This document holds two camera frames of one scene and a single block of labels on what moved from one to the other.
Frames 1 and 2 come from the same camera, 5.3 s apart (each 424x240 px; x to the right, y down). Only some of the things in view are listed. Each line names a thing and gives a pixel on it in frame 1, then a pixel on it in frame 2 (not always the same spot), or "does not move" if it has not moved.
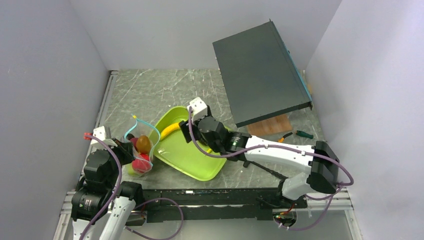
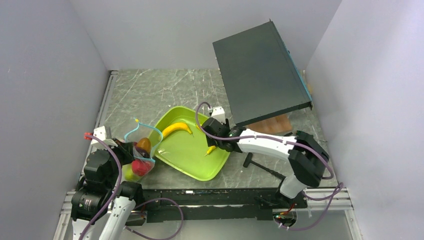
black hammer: x=246 y=164 does not move
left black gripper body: x=124 y=156 does not move
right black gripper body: x=185 y=126 to x=212 y=142
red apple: x=141 y=166 does not move
